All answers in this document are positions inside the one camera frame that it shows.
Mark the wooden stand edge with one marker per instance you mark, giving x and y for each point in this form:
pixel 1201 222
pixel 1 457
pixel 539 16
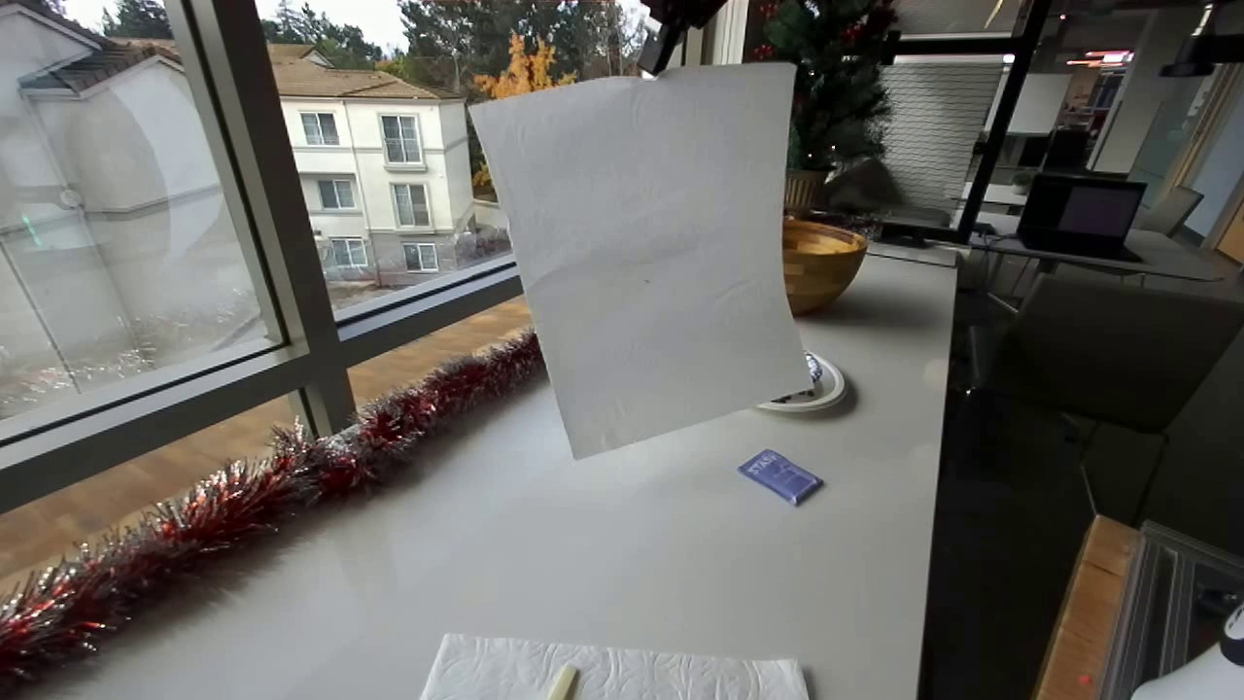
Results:
pixel 1087 607

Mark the grey window frame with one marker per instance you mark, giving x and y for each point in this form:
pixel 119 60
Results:
pixel 278 258

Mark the aluminium rail frame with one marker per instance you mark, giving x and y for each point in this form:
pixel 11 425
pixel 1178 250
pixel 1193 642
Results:
pixel 1150 595

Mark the green christmas tree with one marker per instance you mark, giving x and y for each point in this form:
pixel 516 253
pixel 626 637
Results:
pixel 830 92

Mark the small blue card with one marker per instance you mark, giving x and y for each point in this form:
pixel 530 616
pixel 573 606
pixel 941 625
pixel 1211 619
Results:
pixel 781 477

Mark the blue patterned bowl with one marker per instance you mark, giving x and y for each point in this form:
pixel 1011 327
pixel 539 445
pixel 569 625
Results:
pixel 817 375

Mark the white round plate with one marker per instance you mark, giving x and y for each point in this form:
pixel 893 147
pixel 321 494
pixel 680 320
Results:
pixel 825 388

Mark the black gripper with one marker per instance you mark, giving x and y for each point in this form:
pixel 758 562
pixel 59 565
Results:
pixel 684 12

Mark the dark laptop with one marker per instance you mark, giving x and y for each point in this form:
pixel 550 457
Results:
pixel 1082 210

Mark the red silver tinsel garland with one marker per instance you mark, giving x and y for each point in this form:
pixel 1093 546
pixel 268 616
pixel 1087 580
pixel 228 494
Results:
pixel 258 499

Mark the small wooden spoon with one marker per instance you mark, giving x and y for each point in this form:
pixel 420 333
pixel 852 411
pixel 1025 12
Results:
pixel 560 681

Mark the white flat paper napkin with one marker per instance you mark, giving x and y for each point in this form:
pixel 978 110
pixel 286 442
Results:
pixel 646 674

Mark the round bamboo container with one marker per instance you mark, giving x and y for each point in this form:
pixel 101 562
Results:
pixel 823 265

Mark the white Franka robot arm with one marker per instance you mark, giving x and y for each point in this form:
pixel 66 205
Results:
pixel 1200 668

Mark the white paper napkin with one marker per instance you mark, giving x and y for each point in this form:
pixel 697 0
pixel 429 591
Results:
pixel 646 674
pixel 646 248

